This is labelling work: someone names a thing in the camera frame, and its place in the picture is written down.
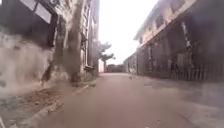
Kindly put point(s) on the tree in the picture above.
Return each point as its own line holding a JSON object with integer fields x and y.
{"x": 103, "y": 53}

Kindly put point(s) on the reddish brown dirt road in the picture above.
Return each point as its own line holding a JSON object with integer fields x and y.
{"x": 123, "y": 103}

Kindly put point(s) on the tree trunk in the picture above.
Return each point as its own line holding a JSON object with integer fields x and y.
{"x": 74, "y": 50}

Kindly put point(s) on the beige two-storey building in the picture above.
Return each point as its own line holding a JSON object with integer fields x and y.
{"x": 173, "y": 23}

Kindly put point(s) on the dark metal fence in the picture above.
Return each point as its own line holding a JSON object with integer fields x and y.
{"x": 186, "y": 65}

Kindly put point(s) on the weathered grey building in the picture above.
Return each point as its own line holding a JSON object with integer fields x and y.
{"x": 26, "y": 36}

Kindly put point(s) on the pale concrete strip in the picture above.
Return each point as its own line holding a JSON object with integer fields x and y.
{"x": 203, "y": 96}

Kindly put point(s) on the low wall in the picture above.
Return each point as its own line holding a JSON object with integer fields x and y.
{"x": 114, "y": 68}

